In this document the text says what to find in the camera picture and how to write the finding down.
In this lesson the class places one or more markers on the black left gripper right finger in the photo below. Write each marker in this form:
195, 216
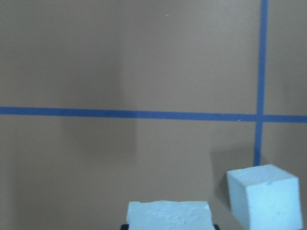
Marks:
216, 226

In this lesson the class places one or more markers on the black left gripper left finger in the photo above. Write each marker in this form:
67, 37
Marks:
124, 227

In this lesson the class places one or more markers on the light blue block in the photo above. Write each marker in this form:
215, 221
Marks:
169, 215
265, 198

